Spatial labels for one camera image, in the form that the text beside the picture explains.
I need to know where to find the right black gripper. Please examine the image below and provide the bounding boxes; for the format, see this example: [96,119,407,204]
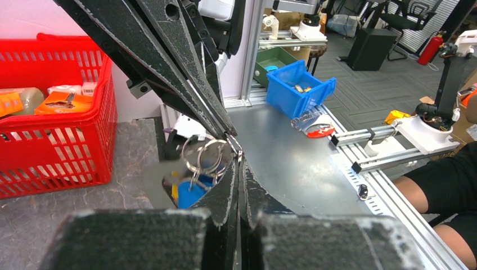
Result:
[57,1,246,136]

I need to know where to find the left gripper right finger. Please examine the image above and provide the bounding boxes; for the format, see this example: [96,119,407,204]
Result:
[241,160,425,269]

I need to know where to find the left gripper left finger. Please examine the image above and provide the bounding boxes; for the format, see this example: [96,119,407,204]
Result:
[39,161,241,269]

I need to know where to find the blue capped key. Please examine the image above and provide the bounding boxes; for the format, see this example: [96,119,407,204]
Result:
[177,175,214,209]

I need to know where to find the yellow capped key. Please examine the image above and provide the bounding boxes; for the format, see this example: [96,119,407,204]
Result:
[170,171,180,206]

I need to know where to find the leopard print wrist strap keyring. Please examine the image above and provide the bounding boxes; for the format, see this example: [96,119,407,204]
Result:
[180,133,244,191]

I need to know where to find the leader arm white base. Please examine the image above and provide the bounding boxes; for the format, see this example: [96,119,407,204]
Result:
[392,116,460,155]

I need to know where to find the pink white packet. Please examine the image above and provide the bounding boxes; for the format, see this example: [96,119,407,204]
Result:
[47,82,97,97]

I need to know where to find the orange razor package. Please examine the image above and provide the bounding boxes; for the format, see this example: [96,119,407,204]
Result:
[34,92,93,115]

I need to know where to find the green bin outside cell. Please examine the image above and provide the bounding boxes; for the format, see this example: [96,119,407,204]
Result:
[253,47,297,88]

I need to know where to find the beige soap pouch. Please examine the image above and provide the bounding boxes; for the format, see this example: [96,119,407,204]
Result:
[1,87,45,115]

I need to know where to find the blue bin outside cell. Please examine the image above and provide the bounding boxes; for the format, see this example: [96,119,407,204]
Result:
[265,60,337,119]

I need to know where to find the red plastic basket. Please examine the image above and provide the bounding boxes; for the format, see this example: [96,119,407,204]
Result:
[1,33,118,199]

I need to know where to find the person outside cell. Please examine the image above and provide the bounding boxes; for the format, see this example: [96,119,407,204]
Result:
[393,142,476,269]

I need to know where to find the black speaker box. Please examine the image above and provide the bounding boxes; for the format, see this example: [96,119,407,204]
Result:
[346,28,397,71]

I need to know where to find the red fire extinguisher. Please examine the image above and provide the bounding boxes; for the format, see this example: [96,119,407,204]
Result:
[417,31,446,65]

